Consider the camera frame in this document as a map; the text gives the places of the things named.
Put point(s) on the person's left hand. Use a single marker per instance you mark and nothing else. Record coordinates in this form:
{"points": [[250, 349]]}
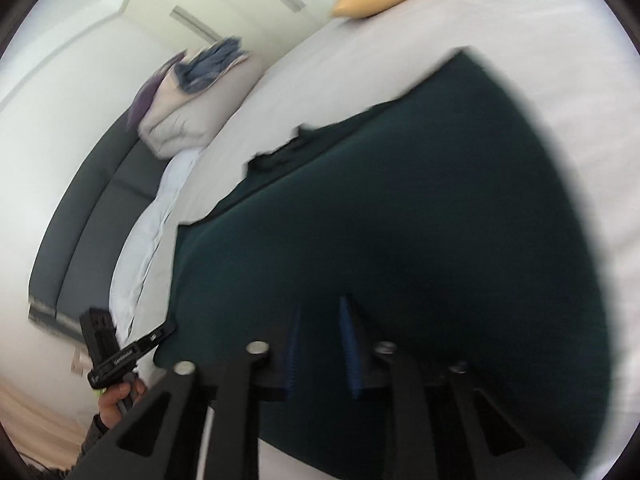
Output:
{"points": [[117, 402]]}

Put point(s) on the person's left forearm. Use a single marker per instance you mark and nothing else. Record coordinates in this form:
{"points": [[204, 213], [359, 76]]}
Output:
{"points": [[92, 440]]}

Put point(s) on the white pillow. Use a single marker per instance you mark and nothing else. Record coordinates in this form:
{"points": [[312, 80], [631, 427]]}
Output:
{"points": [[145, 240]]}

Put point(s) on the dark green sweater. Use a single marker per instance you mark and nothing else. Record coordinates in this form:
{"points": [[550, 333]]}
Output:
{"points": [[400, 210]]}

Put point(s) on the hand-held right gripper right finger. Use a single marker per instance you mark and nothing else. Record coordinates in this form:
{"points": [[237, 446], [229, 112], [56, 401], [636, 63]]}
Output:
{"points": [[350, 355]]}

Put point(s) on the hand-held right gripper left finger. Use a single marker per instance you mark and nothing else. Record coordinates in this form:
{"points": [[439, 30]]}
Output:
{"points": [[292, 355]]}

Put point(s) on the grey padded headboard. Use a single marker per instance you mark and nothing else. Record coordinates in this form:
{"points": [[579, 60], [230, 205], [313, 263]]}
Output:
{"points": [[85, 230]]}

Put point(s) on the bed with white sheet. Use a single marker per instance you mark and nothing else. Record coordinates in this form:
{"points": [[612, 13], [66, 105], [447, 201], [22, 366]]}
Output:
{"points": [[550, 60]]}

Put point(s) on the folded beige quilt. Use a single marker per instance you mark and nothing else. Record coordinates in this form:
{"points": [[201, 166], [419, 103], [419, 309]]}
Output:
{"points": [[200, 110]]}

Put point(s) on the purple pillow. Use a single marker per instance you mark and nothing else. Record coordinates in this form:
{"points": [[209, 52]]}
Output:
{"points": [[142, 102]]}

